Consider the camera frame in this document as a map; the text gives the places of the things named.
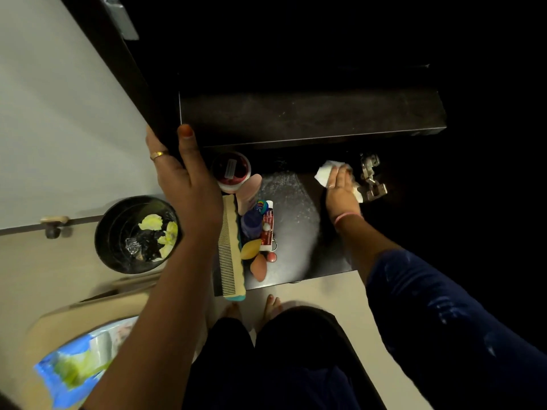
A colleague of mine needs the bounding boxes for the black trousers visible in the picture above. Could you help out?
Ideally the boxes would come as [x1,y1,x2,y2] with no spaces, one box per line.
[183,306,388,410]

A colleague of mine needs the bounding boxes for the metal cabinet hinge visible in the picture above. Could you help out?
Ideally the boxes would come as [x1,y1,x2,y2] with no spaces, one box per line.
[356,153,389,203]

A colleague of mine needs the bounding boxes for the blue patterned sleeve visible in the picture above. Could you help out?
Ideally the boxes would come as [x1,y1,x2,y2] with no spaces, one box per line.
[365,249,547,410]

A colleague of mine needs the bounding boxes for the white cabinet door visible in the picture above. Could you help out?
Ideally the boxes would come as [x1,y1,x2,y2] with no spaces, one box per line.
[0,0,167,232]

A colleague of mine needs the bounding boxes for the metal door hinge plate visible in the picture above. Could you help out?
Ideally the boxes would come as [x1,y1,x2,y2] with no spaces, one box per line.
[99,0,140,41]

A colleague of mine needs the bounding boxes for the red jar with white rim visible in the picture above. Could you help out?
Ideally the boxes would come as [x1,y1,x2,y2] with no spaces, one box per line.
[211,151,252,194]

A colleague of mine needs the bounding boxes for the blue wipes packet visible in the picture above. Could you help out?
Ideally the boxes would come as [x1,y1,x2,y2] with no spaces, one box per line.
[34,316,140,410]

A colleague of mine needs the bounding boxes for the pink wrist band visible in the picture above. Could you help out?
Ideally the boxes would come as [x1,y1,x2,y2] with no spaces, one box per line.
[333,212,364,227]

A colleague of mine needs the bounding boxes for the person's right hand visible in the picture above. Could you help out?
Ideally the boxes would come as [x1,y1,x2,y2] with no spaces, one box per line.
[325,164,364,226]

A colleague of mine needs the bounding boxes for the person's left hand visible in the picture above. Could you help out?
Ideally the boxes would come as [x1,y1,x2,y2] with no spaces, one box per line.
[145,124,224,242]

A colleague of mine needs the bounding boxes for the red and white tube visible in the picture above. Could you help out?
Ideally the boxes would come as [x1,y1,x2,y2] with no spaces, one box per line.
[260,200,275,252]

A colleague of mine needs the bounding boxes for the beige wide-tooth comb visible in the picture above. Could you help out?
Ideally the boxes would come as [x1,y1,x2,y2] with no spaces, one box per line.
[217,194,247,302]

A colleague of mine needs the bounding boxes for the orange makeup sponge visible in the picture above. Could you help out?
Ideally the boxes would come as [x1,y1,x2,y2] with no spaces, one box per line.
[250,253,268,282]

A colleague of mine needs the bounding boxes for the black round trash bin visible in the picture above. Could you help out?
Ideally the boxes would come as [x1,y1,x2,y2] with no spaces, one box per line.
[94,195,183,275]

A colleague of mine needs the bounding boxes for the person's right forearm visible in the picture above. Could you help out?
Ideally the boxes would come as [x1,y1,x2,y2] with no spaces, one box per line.
[334,214,403,284]

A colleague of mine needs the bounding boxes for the blue small bottle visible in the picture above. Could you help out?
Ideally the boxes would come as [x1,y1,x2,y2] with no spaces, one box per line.
[240,209,264,241]

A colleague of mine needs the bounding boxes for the black upper shelf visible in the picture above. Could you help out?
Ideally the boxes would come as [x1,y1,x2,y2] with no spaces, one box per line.
[179,87,448,148]

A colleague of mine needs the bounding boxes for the person's left forearm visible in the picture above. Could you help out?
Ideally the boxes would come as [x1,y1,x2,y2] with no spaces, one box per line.
[83,226,224,410]

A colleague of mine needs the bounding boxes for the white tissue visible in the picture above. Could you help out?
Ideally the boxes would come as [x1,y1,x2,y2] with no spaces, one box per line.
[315,160,364,204]

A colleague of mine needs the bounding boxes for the person's right foot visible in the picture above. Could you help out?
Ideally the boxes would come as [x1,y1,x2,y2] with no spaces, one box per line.
[256,294,284,334]

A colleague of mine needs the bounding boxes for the yellow makeup sponge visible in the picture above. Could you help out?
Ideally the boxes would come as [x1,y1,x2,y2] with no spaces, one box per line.
[240,238,263,261]

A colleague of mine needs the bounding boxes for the pink makeup sponge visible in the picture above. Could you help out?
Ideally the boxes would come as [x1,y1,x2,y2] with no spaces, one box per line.
[236,173,263,216]

